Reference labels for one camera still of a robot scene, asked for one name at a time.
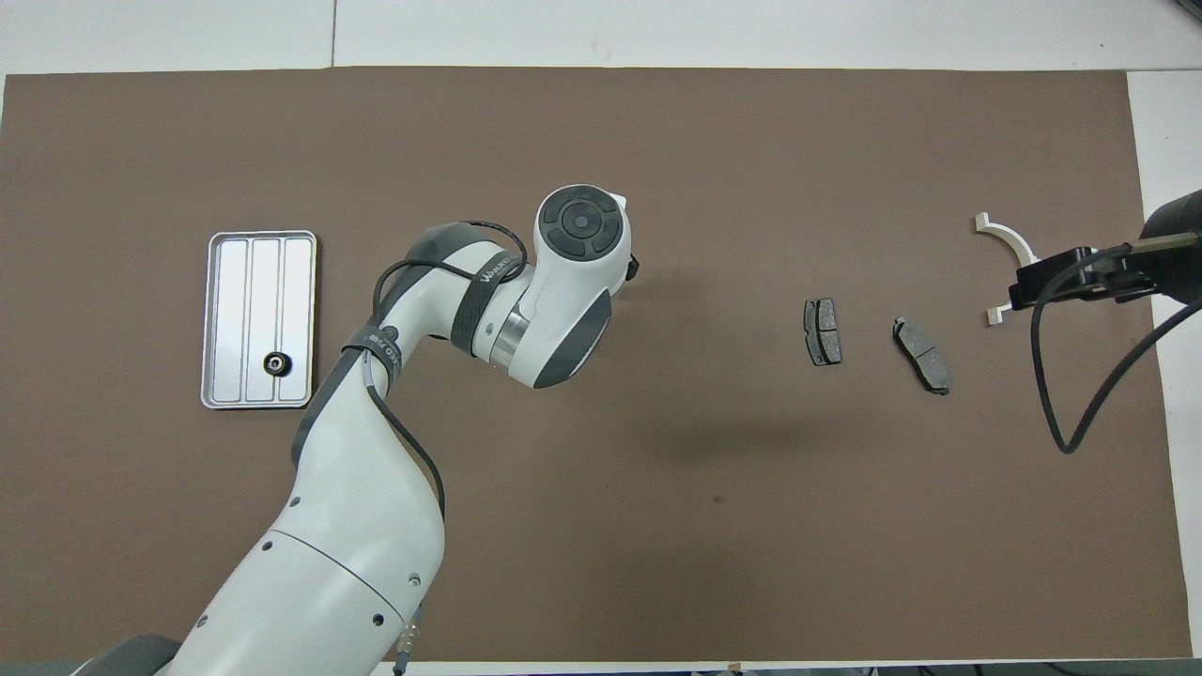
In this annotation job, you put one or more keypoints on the silver metal tray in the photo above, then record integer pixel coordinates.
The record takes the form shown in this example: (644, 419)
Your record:
(235, 319)

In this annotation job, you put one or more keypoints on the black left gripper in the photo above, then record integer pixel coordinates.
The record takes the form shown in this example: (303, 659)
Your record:
(633, 268)

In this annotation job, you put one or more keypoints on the brown table mat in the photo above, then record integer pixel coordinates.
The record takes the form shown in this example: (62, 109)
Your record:
(751, 516)

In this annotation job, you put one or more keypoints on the large black bearing gear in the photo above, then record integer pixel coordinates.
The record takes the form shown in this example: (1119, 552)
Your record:
(277, 363)

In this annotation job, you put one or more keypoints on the dark grey brake pad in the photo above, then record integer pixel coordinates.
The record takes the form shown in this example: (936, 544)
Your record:
(922, 356)
(823, 330)

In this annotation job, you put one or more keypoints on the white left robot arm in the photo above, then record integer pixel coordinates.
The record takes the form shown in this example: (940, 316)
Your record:
(357, 526)

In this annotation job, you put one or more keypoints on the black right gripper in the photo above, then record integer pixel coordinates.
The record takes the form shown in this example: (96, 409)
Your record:
(1117, 272)

